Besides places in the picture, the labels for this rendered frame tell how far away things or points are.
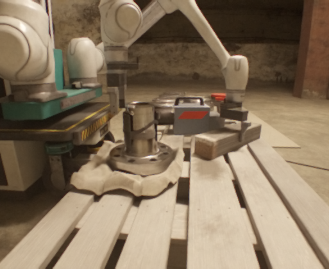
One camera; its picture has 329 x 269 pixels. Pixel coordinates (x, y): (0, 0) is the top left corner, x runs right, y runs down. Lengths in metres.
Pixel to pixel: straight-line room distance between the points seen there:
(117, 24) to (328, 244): 0.75
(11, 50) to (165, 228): 0.56
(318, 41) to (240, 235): 4.75
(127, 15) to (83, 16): 4.47
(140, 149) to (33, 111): 0.39
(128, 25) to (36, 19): 0.24
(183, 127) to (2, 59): 0.94
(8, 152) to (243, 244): 0.81
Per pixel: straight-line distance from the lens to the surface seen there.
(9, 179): 0.97
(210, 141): 0.93
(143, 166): 0.78
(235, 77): 1.04
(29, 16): 0.66
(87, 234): 0.59
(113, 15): 0.68
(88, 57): 1.27
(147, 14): 1.33
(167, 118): 1.27
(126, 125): 0.82
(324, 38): 5.18
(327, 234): 0.64
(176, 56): 9.86
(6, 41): 0.62
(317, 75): 5.13
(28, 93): 0.85
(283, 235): 0.62
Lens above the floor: 0.52
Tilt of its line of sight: 17 degrees down
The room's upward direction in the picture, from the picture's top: straight up
